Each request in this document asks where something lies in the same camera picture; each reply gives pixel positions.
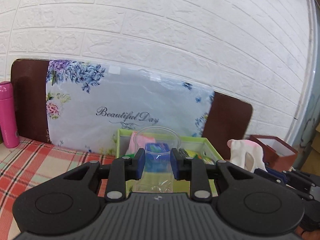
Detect white glove with pink cuff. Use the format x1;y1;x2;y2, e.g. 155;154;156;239
125;132;156;155

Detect clear plastic cup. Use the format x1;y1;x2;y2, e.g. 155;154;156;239
132;126;181;193

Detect white work glove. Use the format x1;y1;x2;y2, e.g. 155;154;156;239
227;139;267;173

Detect cardboard boxes on floor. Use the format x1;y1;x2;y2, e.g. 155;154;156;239
301;124;320;176

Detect brown cardboard box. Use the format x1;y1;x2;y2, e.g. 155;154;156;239
249;135;298;172

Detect green floral small box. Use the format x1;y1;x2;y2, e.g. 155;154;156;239
184;150;215;165

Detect blue gum container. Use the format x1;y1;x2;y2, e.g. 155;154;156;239
144;142;170;173

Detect large green cardboard box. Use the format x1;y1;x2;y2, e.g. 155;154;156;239
117;129;222;194

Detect dark brown wooden headboard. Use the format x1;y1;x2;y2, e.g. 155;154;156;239
10;59;253;159

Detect floral Beautiful Day pillow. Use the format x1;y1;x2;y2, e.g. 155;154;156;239
46;60;214;155

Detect plaid bed sheet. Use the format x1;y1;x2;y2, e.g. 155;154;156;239
1;137;115;239

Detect pink thermos bottle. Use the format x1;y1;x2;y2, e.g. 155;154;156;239
0;81;20;148

